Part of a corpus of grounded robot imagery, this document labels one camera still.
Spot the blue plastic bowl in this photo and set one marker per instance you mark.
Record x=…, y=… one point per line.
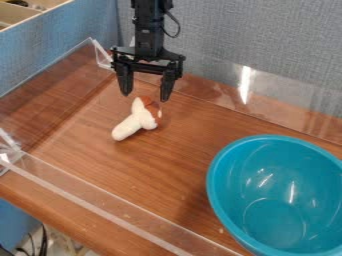
x=274, y=188

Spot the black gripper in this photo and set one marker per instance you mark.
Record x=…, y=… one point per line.
x=127, y=62

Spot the white plush mushroom red cap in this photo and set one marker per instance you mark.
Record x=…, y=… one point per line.
x=145, y=117

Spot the clear acrylic barrier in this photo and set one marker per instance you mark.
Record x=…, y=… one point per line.
x=19, y=72
x=55, y=194
x=300, y=106

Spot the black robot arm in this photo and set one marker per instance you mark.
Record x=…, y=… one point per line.
x=149, y=21

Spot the clear acrylic front barrier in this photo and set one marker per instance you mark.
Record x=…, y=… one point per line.
x=55, y=194

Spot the clear acrylic back barrier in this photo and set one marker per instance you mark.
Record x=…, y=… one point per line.
x=300, y=106

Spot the clear acrylic left barrier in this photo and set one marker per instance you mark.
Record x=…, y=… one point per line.
x=19, y=72

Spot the wooden shelf box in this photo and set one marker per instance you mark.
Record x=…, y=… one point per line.
x=19, y=11

